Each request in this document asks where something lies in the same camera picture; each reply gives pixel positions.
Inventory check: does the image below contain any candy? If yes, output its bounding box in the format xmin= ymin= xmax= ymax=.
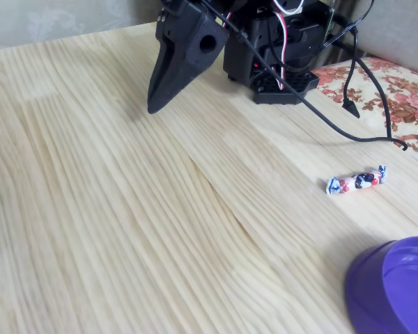
xmin=325 ymin=165 xmax=387 ymax=198

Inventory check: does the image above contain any black robot arm with base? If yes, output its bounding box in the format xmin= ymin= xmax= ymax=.
xmin=222 ymin=0 xmax=335 ymax=106

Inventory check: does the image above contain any purple plastic bowl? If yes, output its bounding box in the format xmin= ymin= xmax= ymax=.
xmin=344 ymin=236 xmax=418 ymax=334

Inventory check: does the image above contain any beige patterned curtain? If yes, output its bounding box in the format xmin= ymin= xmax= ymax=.
xmin=0 ymin=0 xmax=163 ymax=52

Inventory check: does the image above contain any grey sofa backrest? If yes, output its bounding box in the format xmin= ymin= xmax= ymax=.
xmin=334 ymin=0 xmax=418 ymax=78

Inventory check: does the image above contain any floral patterned cloth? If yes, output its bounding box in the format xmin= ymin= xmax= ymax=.
xmin=311 ymin=57 xmax=418 ymax=163

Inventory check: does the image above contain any red white black servo wire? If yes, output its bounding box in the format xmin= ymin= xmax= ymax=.
xmin=222 ymin=0 xmax=306 ymax=91

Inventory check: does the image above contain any long thin black cable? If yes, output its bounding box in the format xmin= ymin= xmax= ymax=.
xmin=199 ymin=0 xmax=409 ymax=152

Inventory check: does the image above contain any black cable with plug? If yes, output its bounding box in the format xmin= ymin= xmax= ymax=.
xmin=325 ymin=0 xmax=376 ymax=120

